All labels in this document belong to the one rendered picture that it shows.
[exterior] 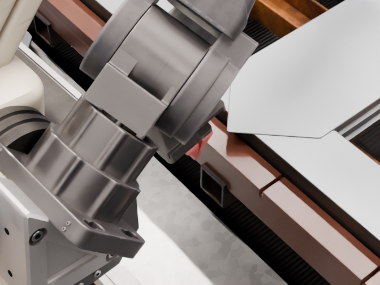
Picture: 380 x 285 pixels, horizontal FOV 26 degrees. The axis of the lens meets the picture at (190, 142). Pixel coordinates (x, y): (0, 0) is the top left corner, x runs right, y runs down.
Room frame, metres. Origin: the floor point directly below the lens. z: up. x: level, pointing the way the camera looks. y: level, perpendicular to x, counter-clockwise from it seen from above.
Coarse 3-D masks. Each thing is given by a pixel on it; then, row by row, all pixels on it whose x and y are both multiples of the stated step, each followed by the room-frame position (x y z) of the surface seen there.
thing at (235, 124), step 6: (228, 108) 0.79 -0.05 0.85; (228, 114) 0.78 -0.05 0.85; (234, 114) 0.78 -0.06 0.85; (228, 120) 0.76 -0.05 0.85; (234, 120) 0.76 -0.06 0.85; (240, 120) 0.76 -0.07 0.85; (228, 126) 0.75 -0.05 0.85; (234, 126) 0.75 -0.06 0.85; (240, 126) 0.75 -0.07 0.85; (246, 126) 0.75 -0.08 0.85; (234, 132) 0.74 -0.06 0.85; (240, 132) 0.74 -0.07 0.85; (246, 132) 0.74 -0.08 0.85; (252, 132) 0.74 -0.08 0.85
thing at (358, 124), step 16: (80, 0) 1.06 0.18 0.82; (224, 112) 0.79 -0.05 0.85; (368, 112) 0.79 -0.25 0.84; (336, 128) 0.75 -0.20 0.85; (352, 128) 0.76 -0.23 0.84; (368, 128) 0.78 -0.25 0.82; (256, 144) 0.74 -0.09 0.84; (272, 160) 0.71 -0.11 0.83; (288, 176) 0.69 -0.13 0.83; (304, 192) 0.66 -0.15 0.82; (320, 192) 0.64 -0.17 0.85; (336, 208) 0.62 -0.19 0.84; (352, 224) 0.60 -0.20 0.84; (368, 240) 0.58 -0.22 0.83
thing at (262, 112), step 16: (240, 80) 0.84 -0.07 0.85; (240, 96) 0.81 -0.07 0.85; (256, 96) 0.81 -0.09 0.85; (240, 112) 0.78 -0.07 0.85; (256, 112) 0.78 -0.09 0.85; (272, 112) 0.78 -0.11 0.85; (288, 112) 0.78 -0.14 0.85; (256, 128) 0.75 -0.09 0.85; (272, 128) 0.75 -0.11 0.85; (288, 128) 0.75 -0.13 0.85; (304, 128) 0.75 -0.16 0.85
